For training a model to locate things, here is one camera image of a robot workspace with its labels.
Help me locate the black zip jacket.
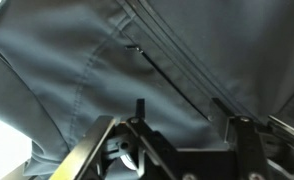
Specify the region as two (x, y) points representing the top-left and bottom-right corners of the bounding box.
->
(0, 0), (294, 179)

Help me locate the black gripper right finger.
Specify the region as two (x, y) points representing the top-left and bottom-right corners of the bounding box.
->
(212, 98), (235, 117)

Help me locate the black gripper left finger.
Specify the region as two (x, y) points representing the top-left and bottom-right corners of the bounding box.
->
(135, 99), (145, 118)

